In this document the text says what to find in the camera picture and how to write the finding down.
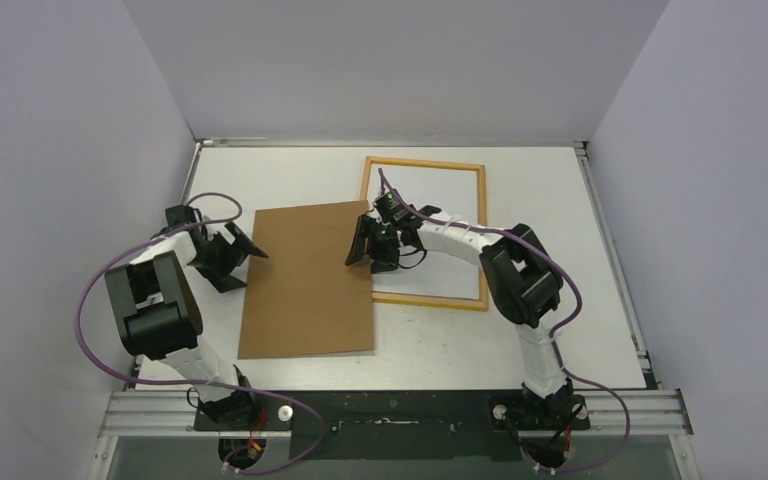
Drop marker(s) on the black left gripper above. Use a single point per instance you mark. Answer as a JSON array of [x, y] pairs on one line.
[[236, 254]]

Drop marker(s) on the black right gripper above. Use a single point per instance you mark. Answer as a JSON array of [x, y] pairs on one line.
[[379, 243]]

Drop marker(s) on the brown cardboard backing board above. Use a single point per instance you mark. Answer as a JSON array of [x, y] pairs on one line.
[[300, 298]]

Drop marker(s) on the sky and building photo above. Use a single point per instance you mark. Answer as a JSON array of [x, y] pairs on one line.
[[437, 274]]

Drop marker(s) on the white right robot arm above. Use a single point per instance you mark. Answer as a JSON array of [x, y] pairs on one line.
[[524, 287]]

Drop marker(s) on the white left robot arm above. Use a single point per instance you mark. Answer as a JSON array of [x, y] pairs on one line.
[[157, 314]]

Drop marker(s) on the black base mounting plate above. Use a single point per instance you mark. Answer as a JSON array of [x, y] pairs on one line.
[[499, 425]]

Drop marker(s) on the aluminium rail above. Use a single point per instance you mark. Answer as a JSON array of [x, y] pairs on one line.
[[158, 413]]

